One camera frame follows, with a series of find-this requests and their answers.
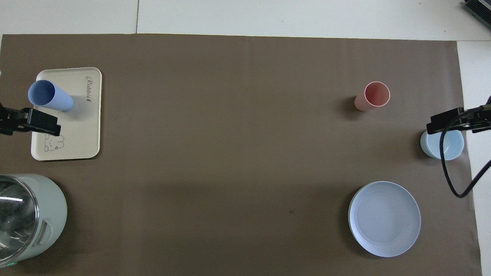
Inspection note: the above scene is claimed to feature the pale green electric pot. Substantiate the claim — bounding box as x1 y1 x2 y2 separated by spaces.
0 174 68 268

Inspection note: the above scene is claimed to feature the blue ribbed plastic cup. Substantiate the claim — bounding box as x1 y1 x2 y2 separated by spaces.
28 79 74 112

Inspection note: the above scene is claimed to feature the pink plastic cup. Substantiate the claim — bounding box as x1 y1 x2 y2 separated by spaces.
354 81 391 112

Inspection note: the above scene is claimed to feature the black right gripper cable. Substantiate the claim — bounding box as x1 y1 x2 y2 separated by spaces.
440 107 491 199

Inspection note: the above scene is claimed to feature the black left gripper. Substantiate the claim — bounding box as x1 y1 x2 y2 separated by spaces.
0 103 61 136

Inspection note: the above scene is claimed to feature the light blue bowl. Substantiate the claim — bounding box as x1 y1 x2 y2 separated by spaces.
420 130 465 160

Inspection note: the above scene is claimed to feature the brown paper table mat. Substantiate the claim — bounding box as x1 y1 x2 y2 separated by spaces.
0 34 483 276

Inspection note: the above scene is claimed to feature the pale blue round plate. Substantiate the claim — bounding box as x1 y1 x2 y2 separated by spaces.
348 181 422 258

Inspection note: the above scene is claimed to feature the dark grey ribbed device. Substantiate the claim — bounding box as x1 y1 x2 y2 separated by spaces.
462 0 491 24

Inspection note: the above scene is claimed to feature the cream rabbit print tray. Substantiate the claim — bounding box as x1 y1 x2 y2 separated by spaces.
31 67 102 161

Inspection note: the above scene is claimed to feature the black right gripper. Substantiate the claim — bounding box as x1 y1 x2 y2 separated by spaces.
427 96 491 135

